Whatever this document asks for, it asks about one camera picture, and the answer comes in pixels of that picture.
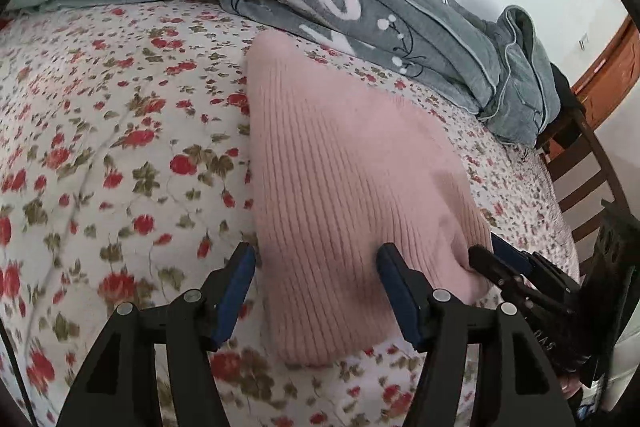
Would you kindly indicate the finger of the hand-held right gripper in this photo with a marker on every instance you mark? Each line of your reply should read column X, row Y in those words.
column 515, row 254
column 487, row 264

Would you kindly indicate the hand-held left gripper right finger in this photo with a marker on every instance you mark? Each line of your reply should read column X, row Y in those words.
column 400, row 297

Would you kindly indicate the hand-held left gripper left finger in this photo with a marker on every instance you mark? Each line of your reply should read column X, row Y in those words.
column 235, row 287

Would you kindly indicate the pink ribbed knit garment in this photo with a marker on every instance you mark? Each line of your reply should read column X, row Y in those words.
column 340, row 207

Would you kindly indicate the dark wooden chair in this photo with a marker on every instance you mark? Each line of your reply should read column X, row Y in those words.
column 585, row 177

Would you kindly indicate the black garment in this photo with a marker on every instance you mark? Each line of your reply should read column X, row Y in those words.
column 565, row 92

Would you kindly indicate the red floral bed sheet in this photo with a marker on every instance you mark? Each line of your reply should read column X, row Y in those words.
column 115, row 132

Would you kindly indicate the wooden door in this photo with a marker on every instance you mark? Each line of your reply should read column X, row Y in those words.
column 612, row 77

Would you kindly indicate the wall socket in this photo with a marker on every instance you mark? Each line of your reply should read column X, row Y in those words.
column 583, row 41

